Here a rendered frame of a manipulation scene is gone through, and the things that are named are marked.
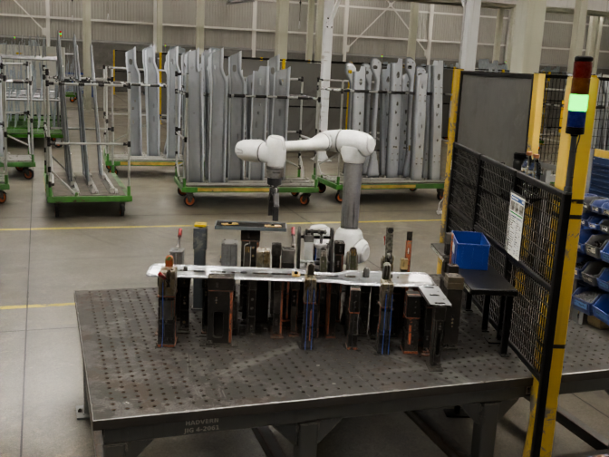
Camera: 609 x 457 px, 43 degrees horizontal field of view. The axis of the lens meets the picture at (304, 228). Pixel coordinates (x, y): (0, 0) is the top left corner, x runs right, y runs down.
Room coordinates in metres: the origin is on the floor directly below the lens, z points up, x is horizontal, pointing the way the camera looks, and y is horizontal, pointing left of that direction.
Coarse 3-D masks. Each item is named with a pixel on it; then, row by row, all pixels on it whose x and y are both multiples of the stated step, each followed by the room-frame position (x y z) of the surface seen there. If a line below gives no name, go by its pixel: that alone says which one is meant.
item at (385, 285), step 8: (384, 280) 3.41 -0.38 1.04; (384, 288) 3.37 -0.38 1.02; (392, 288) 3.38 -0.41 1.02; (384, 296) 3.37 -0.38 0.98; (392, 296) 3.37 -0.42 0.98; (384, 304) 3.37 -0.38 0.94; (384, 312) 3.37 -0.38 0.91; (384, 320) 3.37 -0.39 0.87; (384, 328) 3.38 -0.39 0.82; (376, 336) 3.44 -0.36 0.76; (384, 336) 3.38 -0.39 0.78; (376, 344) 3.42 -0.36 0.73; (384, 344) 3.39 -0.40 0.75; (376, 352) 3.39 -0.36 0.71; (384, 352) 3.37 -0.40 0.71
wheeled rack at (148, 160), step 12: (132, 84) 12.65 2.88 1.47; (144, 84) 12.71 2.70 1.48; (156, 84) 12.77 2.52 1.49; (108, 120) 12.26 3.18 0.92; (108, 156) 12.24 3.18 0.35; (120, 156) 12.61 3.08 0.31; (132, 156) 12.67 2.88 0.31; (144, 156) 12.72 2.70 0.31; (156, 156) 12.79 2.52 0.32; (180, 156) 12.93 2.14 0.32; (108, 168) 13.05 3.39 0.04
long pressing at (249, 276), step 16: (192, 272) 3.54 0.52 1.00; (208, 272) 3.55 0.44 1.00; (256, 272) 3.60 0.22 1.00; (272, 272) 3.61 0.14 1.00; (288, 272) 3.62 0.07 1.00; (304, 272) 3.64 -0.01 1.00; (320, 272) 3.64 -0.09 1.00; (352, 272) 3.68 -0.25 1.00; (400, 272) 3.72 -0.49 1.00; (416, 272) 3.73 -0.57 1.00
